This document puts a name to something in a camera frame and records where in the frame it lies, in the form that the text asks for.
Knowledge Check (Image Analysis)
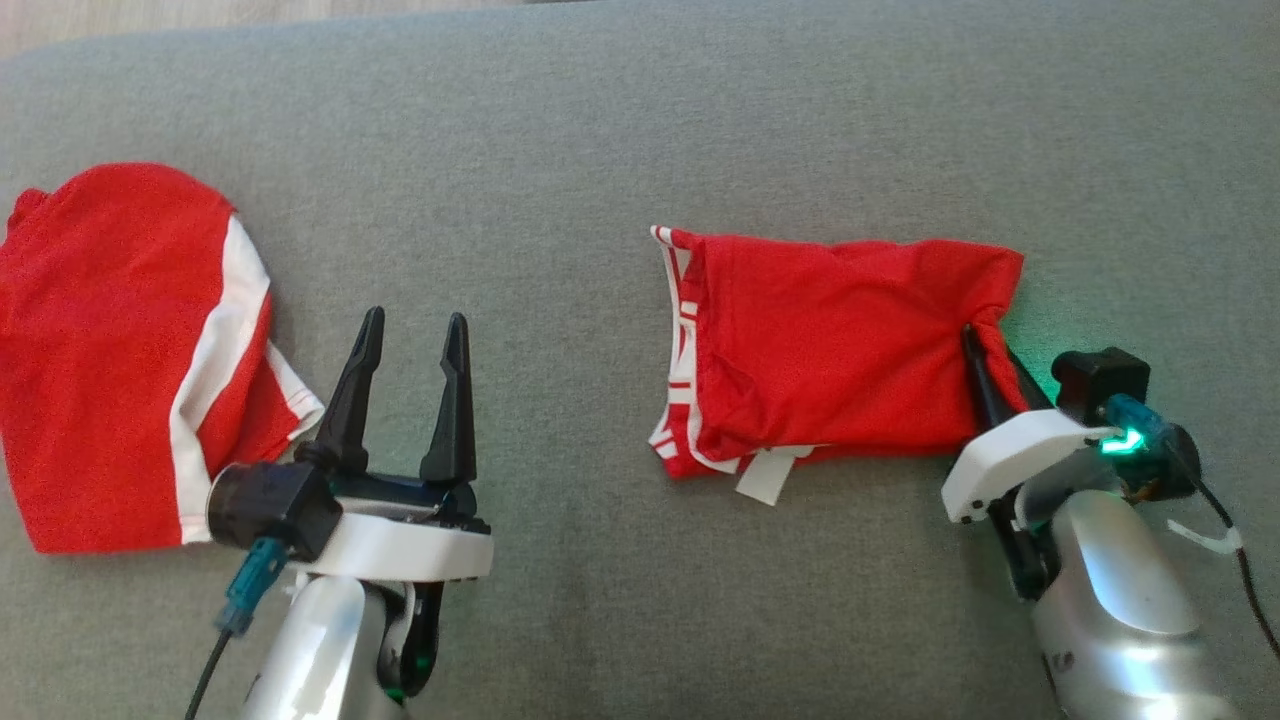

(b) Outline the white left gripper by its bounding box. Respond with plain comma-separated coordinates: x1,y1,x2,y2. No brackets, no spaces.
296,305,495,703

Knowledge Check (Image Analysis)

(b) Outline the right camera cable teal plug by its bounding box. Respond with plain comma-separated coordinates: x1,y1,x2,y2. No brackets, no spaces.
1104,394,1280,663

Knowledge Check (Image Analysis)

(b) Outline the red shorts white side stripe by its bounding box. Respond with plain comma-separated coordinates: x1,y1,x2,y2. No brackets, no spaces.
0,161,327,555

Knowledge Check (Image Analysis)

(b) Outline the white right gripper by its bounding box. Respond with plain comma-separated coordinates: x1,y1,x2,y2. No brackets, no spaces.
939,324,1123,603

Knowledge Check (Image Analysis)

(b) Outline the camera cable teal plug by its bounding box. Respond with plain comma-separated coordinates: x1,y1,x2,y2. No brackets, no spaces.
184,536,293,720
1104,394,1280,663

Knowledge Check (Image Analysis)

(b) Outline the red basketball jersey white trim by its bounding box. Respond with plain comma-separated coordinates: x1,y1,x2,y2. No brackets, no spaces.
647,224,1027,507

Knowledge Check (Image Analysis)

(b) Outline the left camera cable teal plug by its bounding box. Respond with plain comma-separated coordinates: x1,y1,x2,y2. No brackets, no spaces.
184,536,293,720

